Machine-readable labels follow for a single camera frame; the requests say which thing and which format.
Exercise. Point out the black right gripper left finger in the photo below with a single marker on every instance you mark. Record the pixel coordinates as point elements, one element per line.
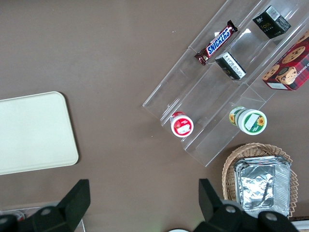
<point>70,207</point>

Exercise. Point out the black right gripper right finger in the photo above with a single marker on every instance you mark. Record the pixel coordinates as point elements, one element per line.
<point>217,215</point>

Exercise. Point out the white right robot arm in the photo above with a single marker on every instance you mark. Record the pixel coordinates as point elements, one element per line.
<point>176,230</point>

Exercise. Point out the light wicker basket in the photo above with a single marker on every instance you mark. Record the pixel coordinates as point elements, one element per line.
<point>256,148</point>

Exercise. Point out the cream rectangular plastic tray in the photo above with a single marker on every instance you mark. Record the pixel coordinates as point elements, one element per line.
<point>36,133</point>

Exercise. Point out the stack of aluminium foil trays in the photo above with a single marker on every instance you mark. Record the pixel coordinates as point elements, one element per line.
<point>258,186</point>

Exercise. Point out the clear acrylic stepped shelf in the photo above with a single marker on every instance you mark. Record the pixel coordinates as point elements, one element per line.
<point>207,135</point>

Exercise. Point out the red lid yogurt cup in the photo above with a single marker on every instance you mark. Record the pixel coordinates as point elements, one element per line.
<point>182,125</point>

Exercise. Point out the green lid sunflower cup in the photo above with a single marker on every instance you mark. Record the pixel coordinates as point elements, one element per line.
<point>253,122</point>

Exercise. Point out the small black carton box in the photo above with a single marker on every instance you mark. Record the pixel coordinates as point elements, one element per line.
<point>230,65</point>
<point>270,24</point>

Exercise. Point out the red chocolate chip cookie box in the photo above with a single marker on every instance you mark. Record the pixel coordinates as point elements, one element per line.
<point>289,70</point>

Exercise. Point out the Snickers chocolate bar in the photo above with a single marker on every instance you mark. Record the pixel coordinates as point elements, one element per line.
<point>217,42</point>

